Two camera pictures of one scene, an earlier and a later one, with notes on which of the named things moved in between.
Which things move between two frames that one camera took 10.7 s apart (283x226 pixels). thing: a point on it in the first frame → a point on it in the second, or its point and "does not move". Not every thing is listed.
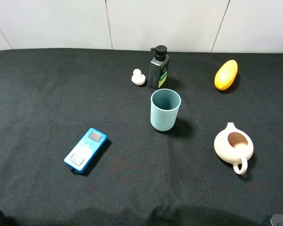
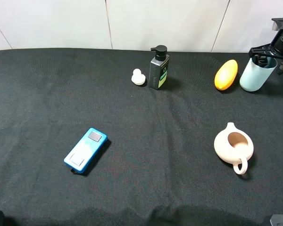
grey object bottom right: (281, 220) does not move
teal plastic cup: (164, 106) → (255, 76)
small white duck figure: (137, 78) does not move
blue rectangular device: (86, 149) does not move
